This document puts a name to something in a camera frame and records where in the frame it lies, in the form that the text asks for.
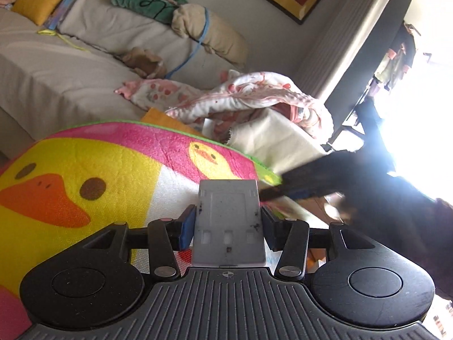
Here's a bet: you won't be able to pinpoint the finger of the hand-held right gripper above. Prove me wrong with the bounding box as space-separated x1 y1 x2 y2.
260 152 359 202

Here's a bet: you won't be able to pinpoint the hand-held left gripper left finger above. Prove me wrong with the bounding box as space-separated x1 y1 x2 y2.
76 204 197 280

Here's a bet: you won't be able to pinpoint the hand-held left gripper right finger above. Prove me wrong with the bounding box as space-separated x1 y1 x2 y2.
261 206 376 280

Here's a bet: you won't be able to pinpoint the grey electronic device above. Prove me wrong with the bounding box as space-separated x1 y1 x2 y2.
192 179 268 267

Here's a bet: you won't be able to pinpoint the beige cloth cover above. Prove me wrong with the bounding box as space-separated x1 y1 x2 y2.
226 108 335 181

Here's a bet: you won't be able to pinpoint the pink floral blanket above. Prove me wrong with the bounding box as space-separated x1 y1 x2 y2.
115 70 335 149

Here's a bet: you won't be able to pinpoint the duck print play mat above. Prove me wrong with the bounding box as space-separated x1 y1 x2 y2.
0 122 453 340

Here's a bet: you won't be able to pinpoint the orange flat sheet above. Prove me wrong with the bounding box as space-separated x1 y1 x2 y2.
141 107 203 137

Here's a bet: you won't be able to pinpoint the hanging clothes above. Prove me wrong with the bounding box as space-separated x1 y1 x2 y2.
368 21 425 93

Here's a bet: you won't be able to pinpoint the brown plush toy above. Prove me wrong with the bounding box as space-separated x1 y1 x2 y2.
118 47 168 78

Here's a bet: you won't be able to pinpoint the beige pillow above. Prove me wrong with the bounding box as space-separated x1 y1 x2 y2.
172 4 248 69

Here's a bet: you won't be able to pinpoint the grey covered sofa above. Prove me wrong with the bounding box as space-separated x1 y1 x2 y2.
0 0 250 160

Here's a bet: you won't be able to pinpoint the green plush toy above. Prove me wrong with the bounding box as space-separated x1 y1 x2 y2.
110 0 189 25

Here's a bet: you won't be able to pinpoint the blue patterned book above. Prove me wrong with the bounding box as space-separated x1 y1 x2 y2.
44 0 84 31

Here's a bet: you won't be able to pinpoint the yellow cushion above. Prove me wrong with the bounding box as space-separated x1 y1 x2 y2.
12 0 70 26

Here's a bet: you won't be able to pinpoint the dark door frame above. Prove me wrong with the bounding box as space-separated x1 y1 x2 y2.
320 0 425 151

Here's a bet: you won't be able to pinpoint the blue cord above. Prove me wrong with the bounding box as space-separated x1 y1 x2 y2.
166 7 213 79

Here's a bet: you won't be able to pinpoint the yellow green string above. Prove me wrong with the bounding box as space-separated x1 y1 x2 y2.
37 28 93 53

